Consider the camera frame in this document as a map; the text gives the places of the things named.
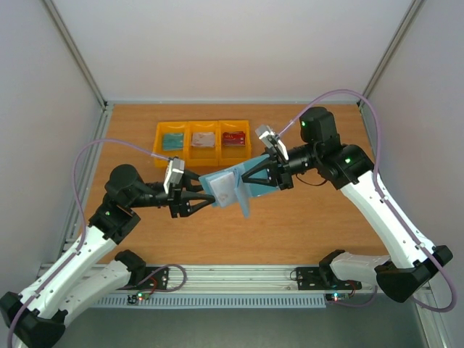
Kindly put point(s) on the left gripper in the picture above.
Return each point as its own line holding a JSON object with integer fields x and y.
{"x": 177, "y": 198}

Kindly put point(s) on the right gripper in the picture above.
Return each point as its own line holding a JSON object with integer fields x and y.
{"x": 280, "y": 171}

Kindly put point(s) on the teal card holder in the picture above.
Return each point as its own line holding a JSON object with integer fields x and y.
{"x": 228, "y": 188}

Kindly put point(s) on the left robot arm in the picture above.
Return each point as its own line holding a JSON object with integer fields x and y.
{"x": 39, "y": 314}

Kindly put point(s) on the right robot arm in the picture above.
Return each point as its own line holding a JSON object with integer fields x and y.
{"x": 412, "y": 259}

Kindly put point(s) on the red cards stack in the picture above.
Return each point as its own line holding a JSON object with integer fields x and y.
{"x": 234, "y": 138}

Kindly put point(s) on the teal cards stack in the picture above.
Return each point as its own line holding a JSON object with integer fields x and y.
{"x": 172, "y": 141}

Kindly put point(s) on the white pink cards stack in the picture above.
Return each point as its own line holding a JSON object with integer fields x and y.
{"x": 203, "y": 139}

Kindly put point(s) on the middle yellow bin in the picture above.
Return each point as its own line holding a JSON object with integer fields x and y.
{"x": 202, "y": 157}

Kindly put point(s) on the yellow bin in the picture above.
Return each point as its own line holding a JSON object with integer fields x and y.
{"x": 202, "y": 157}
{"x": 232, "y": 155}
{"x": 170, "y": 127}

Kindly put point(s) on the right yellow bin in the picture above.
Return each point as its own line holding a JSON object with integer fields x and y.
{"x": 232, "y": 155}

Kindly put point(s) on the left yellow bin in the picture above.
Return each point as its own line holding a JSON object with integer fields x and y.
{"x": 170, "y": 127}

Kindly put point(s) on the left circuit board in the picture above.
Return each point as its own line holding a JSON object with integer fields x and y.
{"x": 138, "y": 298}

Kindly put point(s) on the circuit board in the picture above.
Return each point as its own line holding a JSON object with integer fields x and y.
{"x": 338, "y": 297}
{"x": 138, "y": 298}

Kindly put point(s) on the right circuit board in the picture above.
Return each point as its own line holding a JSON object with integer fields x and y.
{"x": 338, "y": 297}

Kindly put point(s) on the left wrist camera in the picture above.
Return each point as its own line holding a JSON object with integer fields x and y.
{"x": 174, "y": 173}

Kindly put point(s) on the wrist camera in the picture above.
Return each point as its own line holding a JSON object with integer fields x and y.
{"x": 174, "y": 173}
{"x": 272, "y": 140}

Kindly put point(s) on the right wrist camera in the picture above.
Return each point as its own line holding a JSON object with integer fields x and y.
{"x": 272, "y": 140}

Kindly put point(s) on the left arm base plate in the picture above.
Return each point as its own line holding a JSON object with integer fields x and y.
{"x": 153, "y": 276}

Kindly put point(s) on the aluminium front rail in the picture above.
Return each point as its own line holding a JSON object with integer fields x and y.
{"x": 226, "y": 279}

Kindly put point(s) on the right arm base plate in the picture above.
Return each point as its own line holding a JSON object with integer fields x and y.
{"x": 309, "y": 279}

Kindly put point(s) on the grey slotted cable duct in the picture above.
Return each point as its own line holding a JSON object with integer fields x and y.
{"x": 216, "y": 301}

